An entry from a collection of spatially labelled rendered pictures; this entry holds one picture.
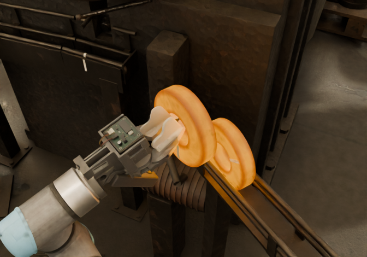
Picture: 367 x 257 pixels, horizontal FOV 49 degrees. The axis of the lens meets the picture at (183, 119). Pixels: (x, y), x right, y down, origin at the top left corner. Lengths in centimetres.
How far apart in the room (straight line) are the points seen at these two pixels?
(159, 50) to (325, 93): 134
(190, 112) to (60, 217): 27
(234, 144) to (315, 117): 127
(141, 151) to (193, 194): 41
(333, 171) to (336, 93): 52
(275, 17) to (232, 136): 33
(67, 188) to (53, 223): 6
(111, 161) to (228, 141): 25
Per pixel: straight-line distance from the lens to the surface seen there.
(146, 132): 72
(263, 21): 96
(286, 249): 76
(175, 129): 70
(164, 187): 107
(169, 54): 97
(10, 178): 183
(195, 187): 104
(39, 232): 68
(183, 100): 68
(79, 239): 75
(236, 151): 79
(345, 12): 259
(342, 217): 171
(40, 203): 68
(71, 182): 67
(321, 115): 205
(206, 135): 68
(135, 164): 67
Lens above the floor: 137
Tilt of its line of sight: 45 degrees down
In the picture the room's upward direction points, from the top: straight up
